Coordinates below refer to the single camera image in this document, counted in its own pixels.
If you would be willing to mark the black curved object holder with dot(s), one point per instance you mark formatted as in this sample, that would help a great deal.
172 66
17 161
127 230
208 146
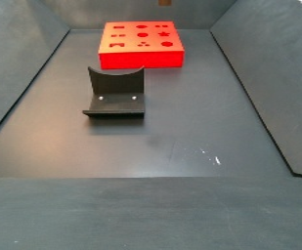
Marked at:
117 94

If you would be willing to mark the dark brown oval peg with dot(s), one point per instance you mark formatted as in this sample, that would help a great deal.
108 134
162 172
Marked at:
164 2

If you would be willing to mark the red shape sorter block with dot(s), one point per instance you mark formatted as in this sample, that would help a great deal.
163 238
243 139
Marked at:
133 44

